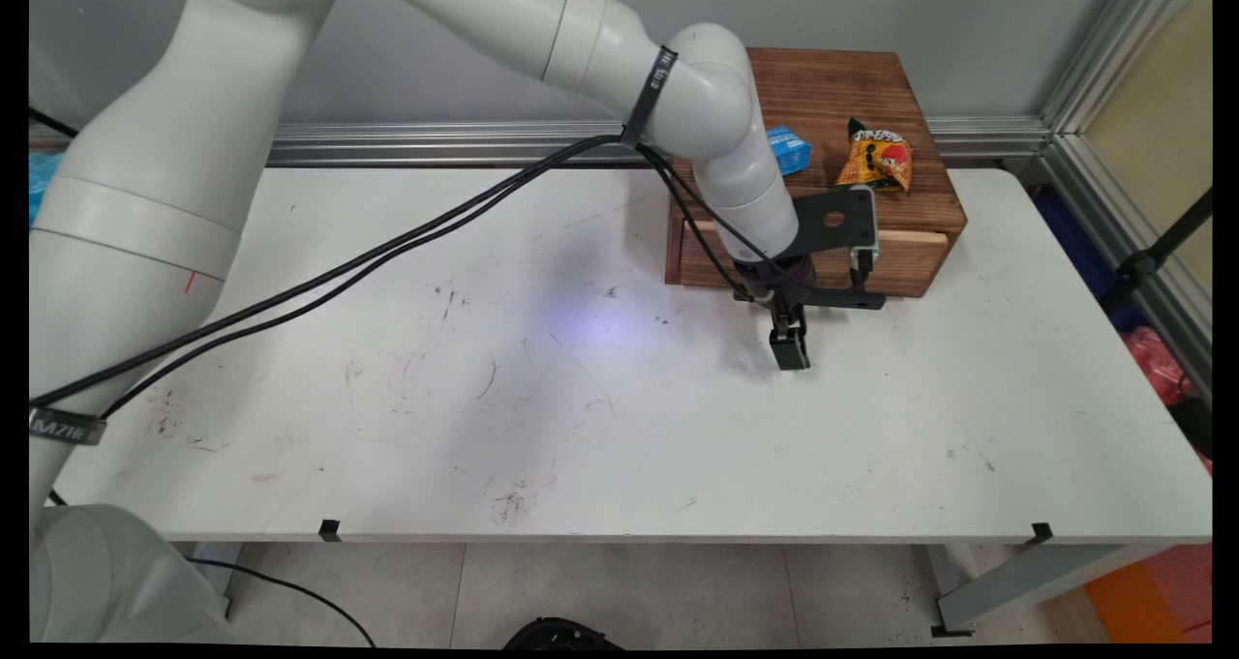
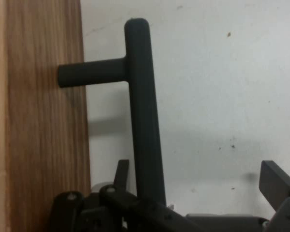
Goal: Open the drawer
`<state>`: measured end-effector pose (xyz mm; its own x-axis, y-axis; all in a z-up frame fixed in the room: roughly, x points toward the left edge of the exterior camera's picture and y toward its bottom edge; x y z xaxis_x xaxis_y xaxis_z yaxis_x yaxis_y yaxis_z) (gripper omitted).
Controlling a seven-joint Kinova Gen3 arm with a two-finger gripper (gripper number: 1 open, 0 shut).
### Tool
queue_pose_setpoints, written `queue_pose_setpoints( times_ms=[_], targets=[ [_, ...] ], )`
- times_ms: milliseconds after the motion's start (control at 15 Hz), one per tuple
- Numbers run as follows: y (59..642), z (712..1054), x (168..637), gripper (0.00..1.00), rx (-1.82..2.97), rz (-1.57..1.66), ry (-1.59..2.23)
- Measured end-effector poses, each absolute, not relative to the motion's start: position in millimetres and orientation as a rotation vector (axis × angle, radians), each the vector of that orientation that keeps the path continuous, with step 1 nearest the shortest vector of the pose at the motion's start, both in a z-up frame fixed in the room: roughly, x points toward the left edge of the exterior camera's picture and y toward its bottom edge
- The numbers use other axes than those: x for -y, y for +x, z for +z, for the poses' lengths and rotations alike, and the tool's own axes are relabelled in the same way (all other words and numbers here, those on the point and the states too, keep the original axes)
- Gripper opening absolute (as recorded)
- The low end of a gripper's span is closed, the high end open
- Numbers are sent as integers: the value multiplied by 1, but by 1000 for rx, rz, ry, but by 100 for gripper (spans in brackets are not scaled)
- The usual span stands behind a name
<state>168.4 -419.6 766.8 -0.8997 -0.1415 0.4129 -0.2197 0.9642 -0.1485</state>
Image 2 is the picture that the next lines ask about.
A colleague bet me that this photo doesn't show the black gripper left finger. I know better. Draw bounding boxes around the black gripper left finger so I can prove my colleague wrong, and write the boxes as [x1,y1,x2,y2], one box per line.
[47,159,201,232]

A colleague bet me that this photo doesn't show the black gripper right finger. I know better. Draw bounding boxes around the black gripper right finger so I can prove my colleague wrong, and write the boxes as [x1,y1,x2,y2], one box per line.
[258,160,290,232]

